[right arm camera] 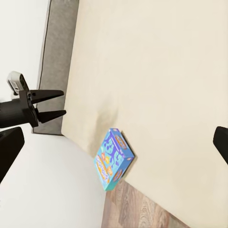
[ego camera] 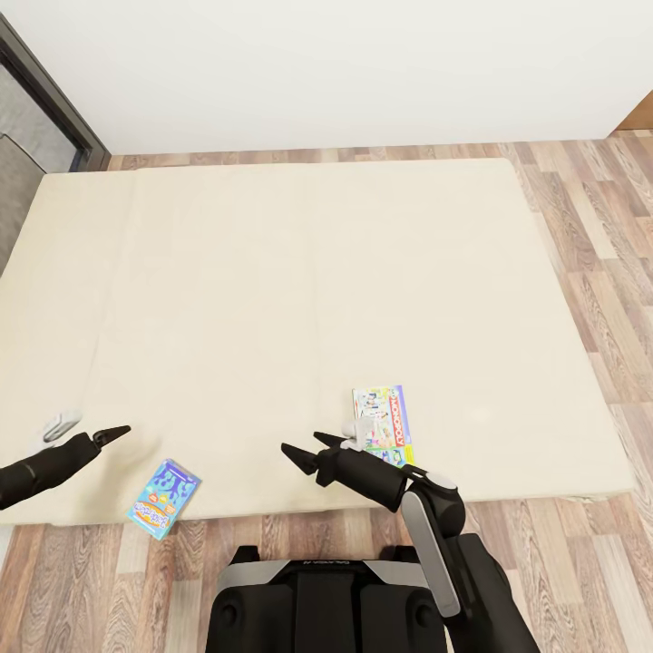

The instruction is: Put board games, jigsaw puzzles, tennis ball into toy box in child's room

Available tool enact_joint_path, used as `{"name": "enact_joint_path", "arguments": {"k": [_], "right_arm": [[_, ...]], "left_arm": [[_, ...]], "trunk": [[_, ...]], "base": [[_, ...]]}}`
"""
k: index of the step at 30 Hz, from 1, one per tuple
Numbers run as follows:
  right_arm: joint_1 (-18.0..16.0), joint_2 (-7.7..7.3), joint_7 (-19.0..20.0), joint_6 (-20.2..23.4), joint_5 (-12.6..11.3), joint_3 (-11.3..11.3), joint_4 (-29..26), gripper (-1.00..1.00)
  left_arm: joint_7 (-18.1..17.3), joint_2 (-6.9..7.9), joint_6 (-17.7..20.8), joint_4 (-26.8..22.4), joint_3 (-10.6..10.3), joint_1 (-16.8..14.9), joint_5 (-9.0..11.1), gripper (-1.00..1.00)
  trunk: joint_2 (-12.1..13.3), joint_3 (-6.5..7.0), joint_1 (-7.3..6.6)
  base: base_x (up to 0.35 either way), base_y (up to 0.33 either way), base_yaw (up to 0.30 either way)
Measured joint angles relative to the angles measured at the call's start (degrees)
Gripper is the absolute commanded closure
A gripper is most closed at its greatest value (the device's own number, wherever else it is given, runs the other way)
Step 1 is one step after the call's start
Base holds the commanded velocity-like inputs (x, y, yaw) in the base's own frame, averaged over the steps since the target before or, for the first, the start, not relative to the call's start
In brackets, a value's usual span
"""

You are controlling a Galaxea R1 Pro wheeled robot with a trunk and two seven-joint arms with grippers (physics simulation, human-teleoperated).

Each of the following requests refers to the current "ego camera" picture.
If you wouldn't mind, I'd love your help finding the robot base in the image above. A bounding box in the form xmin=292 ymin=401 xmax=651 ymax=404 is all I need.
xmin=205 ymin=545 xmax=448 ymax=653

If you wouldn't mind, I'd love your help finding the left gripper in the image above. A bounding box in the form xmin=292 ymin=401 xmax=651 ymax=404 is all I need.
xmin=19 ymin=426 xmax=132 ymax=498

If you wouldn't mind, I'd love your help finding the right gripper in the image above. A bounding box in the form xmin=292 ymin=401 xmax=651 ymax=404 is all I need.
xmin=280 ymin=431 xmax=383 ymax=499

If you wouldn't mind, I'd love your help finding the board game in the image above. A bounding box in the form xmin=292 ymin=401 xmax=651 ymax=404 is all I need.
xmin=352 ymin=385 xmax=415 ymax=468
xmin=127 ymin=458 xmax=201 ymax=540

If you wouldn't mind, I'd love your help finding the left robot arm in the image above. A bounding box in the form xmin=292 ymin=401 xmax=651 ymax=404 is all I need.
xmin=0 ymin=408 xmax=132 ymax=511

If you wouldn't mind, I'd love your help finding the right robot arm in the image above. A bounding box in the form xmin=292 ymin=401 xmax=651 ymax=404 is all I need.
xmin=280 ymin=415 xmax=541 ymax=653

